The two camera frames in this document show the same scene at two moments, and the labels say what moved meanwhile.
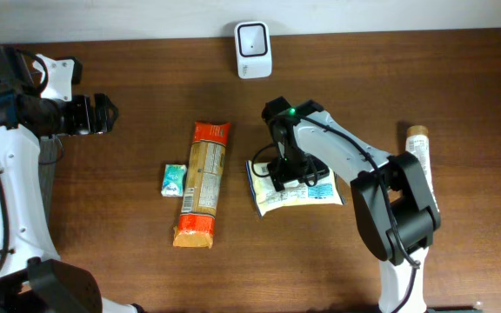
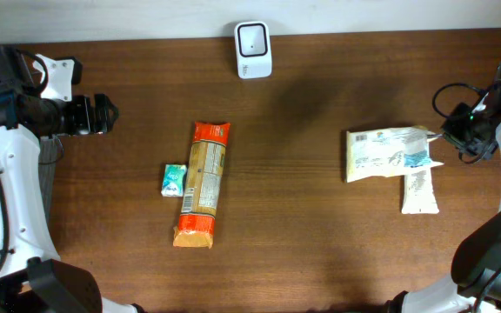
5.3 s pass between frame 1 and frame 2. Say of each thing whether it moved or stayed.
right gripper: moved
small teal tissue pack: stayed
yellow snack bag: moved
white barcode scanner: stayed
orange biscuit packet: stayed
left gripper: stayed
